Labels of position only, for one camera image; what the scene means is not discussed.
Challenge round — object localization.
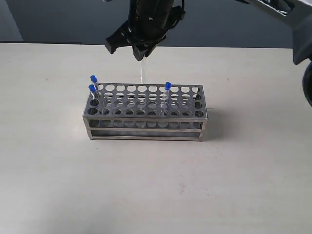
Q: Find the stainless steel test tube rack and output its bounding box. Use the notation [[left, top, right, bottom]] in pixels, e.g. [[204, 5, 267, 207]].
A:
[[82, 83, 208, 141]]

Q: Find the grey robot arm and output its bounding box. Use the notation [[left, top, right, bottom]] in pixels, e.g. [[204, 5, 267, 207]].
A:
[[104, 0, 312, 65]]

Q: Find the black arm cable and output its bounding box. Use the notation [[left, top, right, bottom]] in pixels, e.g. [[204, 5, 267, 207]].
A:
[[170, 0, 187, 31]]

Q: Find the blue-capped test tube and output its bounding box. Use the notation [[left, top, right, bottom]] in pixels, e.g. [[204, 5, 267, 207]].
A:
[[90, 75, 99, 91], [160, 82, 171, 117], [88, 84, 98, 99], [140, 57, 146, 84]]

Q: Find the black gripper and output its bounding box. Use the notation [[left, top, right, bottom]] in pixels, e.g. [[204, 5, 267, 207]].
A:
[[105, 0, 186, 61]]

